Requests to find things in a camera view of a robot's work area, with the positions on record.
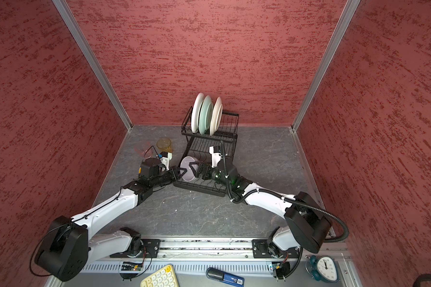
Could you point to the amber glass cup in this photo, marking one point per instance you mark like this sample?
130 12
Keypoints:
165 145

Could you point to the mint green plate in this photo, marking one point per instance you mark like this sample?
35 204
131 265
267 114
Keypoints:
205 115

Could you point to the lilac ceramic bowl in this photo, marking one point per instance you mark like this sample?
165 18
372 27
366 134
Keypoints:
185 163

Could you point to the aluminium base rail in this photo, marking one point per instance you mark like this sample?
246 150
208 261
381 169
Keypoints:
181 248

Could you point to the aluminium left corner post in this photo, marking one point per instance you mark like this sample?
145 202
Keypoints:
75 30

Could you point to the black metal dish rack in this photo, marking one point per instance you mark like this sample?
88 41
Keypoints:
198 147

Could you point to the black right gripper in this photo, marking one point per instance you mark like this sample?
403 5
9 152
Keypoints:
200 170

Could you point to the white plate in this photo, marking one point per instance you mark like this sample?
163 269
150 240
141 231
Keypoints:
196 111

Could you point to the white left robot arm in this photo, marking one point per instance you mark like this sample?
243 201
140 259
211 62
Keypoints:
71 243

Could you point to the blue black marker tool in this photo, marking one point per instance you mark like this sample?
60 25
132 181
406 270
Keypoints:
223 277

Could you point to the aluminium corner post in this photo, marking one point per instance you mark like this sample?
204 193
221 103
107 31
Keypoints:
334 42
75 30

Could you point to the teal analog clock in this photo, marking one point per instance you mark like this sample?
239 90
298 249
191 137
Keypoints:
322 269

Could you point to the aluminium right corner post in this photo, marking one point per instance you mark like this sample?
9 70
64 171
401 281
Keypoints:
334 42

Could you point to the yellow keypad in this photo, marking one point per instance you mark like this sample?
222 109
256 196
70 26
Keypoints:
164 277

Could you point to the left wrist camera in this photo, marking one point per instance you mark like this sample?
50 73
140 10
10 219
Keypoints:
154 166

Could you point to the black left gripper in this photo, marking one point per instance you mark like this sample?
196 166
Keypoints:
175 174

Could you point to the cream plate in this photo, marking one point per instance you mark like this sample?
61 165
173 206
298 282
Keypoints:
216 116

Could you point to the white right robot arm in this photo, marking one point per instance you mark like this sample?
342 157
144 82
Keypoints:
307 225

